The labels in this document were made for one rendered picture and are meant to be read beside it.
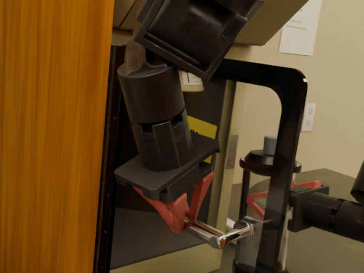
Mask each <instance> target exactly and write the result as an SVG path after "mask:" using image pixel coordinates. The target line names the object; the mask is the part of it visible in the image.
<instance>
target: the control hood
mask: <svg viewBox="0 0 364 273"><path fill-rule="evenodd" d="M141 1H142V0H114V12H113V25H112V26H113V28H117V29H126V30H133V29H134V27H135V25H136V23H137V22H138V21H137V20H136V10H137V8H138V6H139V4H140V2H141ZM258 1H261V2H265V3H264V4H263V5H262V6H261V7H260V8H259V9H258V11H257V12H256V13H255V14H254V15H253V16H252V17H251V18H250V19H249V20H248V21H247V23H246V24H245V25H244V27H242V29H241V30H240V32H239V33H238V34H237V37H236V39H235V41H234V43H238V44H247V45H252V46H264V45H265V44H266V43H267V42H268V41H269V40H270V39H271V38H272V37H273V36H274V35H275V34H276V33H277V32H278V31H279V30H280V29H281V28H282V27H283V26H284V25H285V24H286V23H287V22H288V21H289V20H290V19H291V18H292V17H293V16H294V15H295V14H296V13H297V12H298V11H299V10H300V9H301V8H302V7H303V6H304V5H305V4H306V3H307V2H308V1H309V0H258Z"/></svg>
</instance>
